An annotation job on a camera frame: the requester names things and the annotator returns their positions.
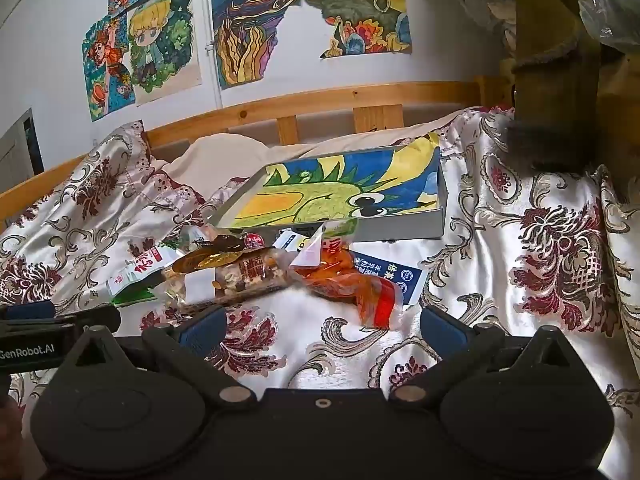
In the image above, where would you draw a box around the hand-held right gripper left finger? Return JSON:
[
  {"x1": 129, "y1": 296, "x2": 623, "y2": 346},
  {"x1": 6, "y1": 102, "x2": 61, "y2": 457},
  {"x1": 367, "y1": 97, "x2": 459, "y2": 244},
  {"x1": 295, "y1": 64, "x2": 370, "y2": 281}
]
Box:
[{"x1": 55, "y1": 304, "x2": 257, "y2": 407}]

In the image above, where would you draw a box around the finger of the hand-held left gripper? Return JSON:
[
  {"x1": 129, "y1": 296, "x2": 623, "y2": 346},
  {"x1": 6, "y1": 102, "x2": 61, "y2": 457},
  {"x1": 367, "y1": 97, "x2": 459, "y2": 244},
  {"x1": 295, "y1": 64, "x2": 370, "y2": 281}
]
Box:
[
  {"x1": 0, "y1": 306, "x2": 122, "y2": 336},
  {"x1": 0, "y1": 301, "x2": 57, "y2": 322}
]

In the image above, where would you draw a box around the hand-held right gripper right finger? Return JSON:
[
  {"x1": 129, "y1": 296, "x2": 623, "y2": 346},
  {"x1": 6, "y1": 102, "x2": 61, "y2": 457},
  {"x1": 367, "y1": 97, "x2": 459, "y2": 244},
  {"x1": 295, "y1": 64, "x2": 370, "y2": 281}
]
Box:
[{"x1": 389, "y1": 305, "x2": 591, "y2": 407}]

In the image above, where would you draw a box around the brown rice cracker packet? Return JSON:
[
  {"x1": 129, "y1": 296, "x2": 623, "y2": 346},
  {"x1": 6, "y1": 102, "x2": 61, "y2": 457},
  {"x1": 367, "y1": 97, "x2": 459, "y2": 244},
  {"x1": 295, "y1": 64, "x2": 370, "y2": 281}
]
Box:
[{"x1": 162, "y1": 247, "x2": 297, "y2": 312}]

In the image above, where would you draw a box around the blue white snack packet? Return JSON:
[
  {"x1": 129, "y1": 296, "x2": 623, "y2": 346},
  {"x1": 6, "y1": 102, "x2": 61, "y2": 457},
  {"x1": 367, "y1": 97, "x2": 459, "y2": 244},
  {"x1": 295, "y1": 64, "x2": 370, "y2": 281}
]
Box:
[{"x1": 350, "y1": 247, "x2": 427, "y2": 309}]

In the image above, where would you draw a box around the gold brown snack packet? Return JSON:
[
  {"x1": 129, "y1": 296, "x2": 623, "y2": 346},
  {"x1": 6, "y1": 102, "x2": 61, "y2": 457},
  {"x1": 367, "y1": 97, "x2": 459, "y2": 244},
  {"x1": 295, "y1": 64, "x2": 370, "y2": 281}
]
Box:
[{"x1": 182, "y1": 238, "x2": 252, "y2": 275}]

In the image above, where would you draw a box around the white packet with red print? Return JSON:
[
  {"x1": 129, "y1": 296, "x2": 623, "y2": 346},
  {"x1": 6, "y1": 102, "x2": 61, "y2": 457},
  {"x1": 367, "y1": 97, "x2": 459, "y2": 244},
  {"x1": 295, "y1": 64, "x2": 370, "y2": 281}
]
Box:
[{"x1": 106, "y1": 242, "x2": 177, "y2": 302}]

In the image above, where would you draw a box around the orange red snack packet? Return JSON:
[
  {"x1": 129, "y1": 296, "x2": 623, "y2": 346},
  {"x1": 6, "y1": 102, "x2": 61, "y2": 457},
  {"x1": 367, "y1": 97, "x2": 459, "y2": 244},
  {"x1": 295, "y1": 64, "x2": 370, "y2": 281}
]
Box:
[{"x1": 291, "y1": 219, "x2": 405, "y2": 330}]

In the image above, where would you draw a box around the grey shallow tray box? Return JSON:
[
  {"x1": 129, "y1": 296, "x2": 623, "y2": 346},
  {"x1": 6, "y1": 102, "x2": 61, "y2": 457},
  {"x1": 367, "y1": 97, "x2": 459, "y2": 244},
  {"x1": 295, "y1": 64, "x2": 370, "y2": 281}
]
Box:
[{"x1": 207, "y1": 137, "x2": 448, "y2": 242}]

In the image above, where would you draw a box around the floral satin blanket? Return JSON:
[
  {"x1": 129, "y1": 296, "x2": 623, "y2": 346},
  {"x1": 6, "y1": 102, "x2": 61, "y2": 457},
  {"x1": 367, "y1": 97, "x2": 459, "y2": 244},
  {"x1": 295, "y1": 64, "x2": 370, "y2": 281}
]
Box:
[{"x1": 0, "y1": 105, "x2": 640, "y2": 480}]

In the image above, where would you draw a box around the beige bed sheet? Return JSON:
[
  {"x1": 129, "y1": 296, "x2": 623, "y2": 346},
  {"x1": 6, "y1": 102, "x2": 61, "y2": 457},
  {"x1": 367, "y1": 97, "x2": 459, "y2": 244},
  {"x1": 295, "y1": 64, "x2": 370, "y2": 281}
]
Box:
[{"x1": 151, "y1": 110, "x2": 466, "y2": 196}]

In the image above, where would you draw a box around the brown hanging garment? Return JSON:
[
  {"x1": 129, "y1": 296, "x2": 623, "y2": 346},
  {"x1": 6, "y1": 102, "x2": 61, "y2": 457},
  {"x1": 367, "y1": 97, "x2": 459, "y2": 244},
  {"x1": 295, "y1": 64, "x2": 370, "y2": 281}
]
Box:
[{"x1": 500, "y1": 0, "x2": 607, "y2": 173}]

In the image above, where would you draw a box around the patterned hanging cloth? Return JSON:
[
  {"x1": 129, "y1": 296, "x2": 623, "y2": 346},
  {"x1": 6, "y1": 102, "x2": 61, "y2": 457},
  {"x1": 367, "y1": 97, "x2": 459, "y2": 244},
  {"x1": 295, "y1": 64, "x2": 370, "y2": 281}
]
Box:
[{"x1": 419, "y1": 0, "x2": 523, "y2": 63}]

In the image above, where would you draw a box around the clear plastic bag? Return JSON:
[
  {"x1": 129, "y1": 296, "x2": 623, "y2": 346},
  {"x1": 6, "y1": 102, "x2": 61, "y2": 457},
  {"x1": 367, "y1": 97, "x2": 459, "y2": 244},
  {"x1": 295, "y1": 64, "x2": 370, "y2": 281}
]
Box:
[{"x1": 577, "y1": 0, "x2": 640, "y2": 57}]

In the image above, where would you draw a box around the grey wall panel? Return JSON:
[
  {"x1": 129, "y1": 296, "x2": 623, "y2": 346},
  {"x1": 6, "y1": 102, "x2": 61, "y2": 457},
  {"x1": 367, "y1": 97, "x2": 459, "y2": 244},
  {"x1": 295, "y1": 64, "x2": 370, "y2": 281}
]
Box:
[{"x1": 0, "y1": 107, "x2": 46, "y2": 196}]

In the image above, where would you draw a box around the wooden bed frame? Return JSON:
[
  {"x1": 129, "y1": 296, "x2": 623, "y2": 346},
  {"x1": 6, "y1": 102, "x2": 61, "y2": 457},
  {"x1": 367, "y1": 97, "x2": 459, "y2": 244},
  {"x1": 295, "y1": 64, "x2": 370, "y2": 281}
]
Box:
[{"x1": 0, "y1": 74, "x2": 518, "y2": 227}]

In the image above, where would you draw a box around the orange-haired girl wall drawing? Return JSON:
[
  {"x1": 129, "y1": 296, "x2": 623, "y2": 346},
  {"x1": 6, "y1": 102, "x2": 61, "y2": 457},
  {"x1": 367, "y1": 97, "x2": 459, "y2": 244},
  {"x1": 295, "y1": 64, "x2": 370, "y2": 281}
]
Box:
[{"x1": 81, "y1": 12, "x2": 137, "y2": 123}]

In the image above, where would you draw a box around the white wall conduit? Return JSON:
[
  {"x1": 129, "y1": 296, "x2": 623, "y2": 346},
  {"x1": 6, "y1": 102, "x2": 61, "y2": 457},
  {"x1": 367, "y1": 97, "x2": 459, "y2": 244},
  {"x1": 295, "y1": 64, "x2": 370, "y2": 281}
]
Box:
[{"x1": 201, "y1": 0, "x2": 224, "y2": 111}]

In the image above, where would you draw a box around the swirl sky wall drawing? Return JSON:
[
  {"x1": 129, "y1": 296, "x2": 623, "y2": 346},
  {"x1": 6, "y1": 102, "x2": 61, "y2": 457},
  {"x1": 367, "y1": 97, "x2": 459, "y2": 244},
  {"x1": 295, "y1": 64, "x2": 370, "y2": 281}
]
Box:
[{"x1": 210, "y1": 0, "x2": 304, "y2": 91}]

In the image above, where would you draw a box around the colourful landscape wall drawing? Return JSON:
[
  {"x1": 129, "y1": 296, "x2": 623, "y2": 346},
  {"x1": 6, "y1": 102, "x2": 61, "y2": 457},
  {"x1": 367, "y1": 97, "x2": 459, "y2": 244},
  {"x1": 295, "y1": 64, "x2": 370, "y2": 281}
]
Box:
[{"x1": 299, "y1": 0, "x2": 414, "y2": 60}]

